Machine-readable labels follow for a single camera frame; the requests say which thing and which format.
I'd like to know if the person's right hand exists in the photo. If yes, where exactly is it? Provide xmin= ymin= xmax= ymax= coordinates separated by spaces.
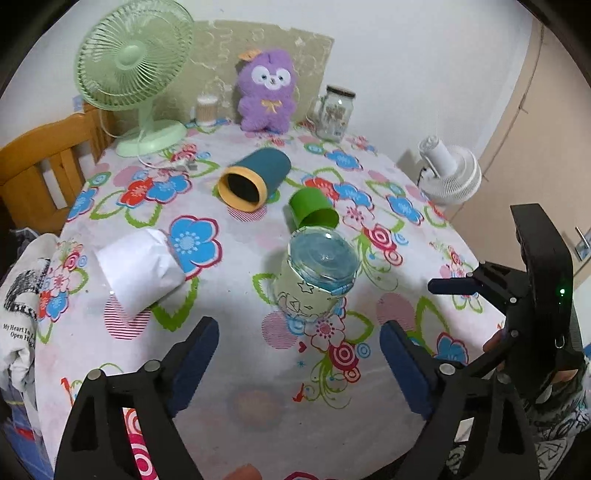
xmin=482 ymin=330 xmax=506 ymax=355

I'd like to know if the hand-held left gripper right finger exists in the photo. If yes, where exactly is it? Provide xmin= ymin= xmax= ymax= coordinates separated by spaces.
xmin=379 ymin=320 xmax=542 ymax=480

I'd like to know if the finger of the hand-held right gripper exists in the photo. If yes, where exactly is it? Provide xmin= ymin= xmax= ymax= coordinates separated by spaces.
xmin=464 ymin=329 xmax=515 ymax=377
xmin=427 ymin=261 xmax=532 ymax=317

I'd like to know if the white paper cup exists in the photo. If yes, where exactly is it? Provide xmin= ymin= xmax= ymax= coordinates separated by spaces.
xmin=95 ymin=228 xmax=186 ymax=315

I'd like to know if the purple plush toy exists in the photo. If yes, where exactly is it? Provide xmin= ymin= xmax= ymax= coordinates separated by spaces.
xmin=236 ymin=48 xmax=298 ymax=133

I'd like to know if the white power plug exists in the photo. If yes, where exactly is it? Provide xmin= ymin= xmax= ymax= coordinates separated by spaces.
xmin=171 ymin=154 xmax=202 ymax=174

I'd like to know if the white small fan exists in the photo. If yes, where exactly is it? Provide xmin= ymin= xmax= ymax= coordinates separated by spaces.
xmin=417 ymin=136 xmax=483 ymax=206

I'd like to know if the wooden chair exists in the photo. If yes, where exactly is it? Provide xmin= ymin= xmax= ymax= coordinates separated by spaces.
xmin=0 ymin=104 xmax=119 ymax=234

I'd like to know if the green desk fan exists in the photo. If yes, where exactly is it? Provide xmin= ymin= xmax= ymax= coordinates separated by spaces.
xmin=75 ymin=0 xmax=195 ymax=159

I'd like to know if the floral tablecloth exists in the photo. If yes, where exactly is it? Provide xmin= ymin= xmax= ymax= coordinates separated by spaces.
xmin=34 ymin=117 xmax=509 ymax=480

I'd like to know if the green plastic cup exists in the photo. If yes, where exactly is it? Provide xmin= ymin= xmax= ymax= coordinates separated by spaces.
xmin=288 ymin=187 xmax=341 ymax=230

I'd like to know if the beige stone board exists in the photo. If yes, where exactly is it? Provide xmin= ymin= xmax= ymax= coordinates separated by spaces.
xmin=115 ymin=19 xmax=335 ymax=136

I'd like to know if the glass jar with lid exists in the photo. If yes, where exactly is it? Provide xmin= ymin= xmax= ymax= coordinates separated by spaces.
xmin=306 ymin=85 xmax=357 ymax=142

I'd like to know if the beige door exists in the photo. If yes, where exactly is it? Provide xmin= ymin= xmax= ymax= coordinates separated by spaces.
xmin=442 ymin=18 xmax=591 ymax=289

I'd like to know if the white printed cloth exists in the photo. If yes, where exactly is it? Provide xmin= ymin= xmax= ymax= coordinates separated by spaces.
xmin=0 ymin=232 xmax=60 ymax=464

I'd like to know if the clear glass cup green print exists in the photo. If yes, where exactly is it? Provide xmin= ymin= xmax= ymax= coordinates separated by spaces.
xmin=272 ymin=226 xmax=361 ymax=322

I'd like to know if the cotton swab container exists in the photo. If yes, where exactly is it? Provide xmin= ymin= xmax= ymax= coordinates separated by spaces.
xmin=196 ymin=94 xmax=219 ymax=127

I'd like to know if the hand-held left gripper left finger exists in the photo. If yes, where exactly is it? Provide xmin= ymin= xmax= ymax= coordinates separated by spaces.
xmin=54 ymin=316 xmax=221 ymax=480

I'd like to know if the teal cup yellow rim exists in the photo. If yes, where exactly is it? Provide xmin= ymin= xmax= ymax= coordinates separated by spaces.
xmin=217 ymin=148 xmax=292 ymax=213

